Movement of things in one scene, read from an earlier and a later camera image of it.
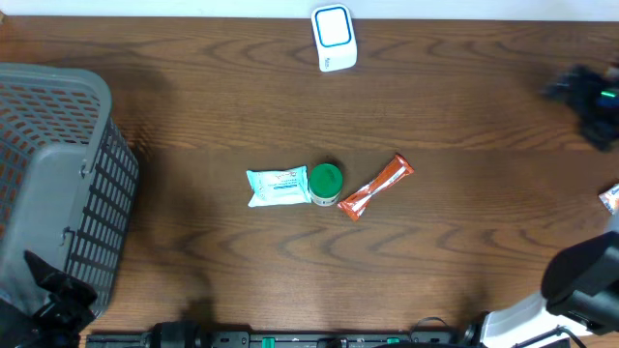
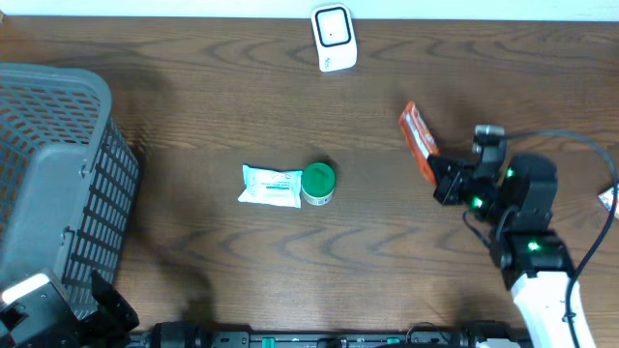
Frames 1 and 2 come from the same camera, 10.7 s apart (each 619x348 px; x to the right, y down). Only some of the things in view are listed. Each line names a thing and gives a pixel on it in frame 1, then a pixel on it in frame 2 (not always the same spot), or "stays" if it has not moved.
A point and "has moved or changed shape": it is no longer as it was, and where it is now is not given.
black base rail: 274,338 stays
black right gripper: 602,135 → 451,185
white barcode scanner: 335,38 stays
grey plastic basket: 69,181 stays
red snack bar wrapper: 398,168 → 420,139
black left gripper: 62,311 → 111,306
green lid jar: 325,183 has moved or changed shape
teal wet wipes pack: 284,186 has moved or changed shape
